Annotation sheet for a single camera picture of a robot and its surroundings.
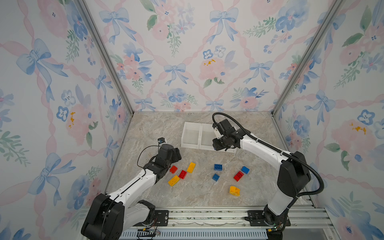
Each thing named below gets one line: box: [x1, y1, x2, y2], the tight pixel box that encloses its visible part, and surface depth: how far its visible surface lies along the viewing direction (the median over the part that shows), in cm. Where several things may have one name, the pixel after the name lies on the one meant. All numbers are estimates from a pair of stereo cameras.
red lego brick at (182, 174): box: [178, 170, 187, 180], surface depth 89 cm
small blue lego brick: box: [241, 165, 250, 175], surface depth 92 cm
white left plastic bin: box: [181, 121, 202, 150], surface depth 105 cm
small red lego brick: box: [169, 165, 178, 174], surface depth 92 cm
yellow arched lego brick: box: [229, 186, 241, 197], surface depth 81 cm
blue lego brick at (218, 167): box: [214, 164, 223, 171], surface depth 92 cm
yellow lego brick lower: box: [168, 175, 180, 187], surface depth 87 cm
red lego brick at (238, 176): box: [233, 170, 244, 182], surface depth 88 cm
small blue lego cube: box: [212, 173, 220, 182], surface depth 88 cm
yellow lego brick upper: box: [187, 162, 196, 174], surface depth 92 cm
